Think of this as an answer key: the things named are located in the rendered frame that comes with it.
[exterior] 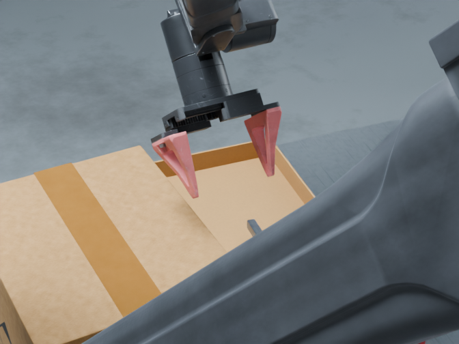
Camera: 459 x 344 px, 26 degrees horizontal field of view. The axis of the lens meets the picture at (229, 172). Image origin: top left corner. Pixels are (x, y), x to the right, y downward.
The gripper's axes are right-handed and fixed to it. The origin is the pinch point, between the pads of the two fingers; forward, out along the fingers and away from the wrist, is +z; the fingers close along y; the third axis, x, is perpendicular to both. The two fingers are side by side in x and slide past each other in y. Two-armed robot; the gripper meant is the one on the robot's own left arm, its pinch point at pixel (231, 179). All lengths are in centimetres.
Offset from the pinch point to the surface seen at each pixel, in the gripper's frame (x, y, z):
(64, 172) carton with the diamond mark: 17.3, -14.2, -6.9
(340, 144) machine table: 55, 46, -2
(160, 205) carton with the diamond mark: 8.2, -6.3, 0.4
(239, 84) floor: 227, 110, -36
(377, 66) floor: 217, 162, -29
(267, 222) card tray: 43.8, 22.4, 7.6
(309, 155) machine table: 55, 39, -1
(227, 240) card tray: 42.9, 14.5, 8.5
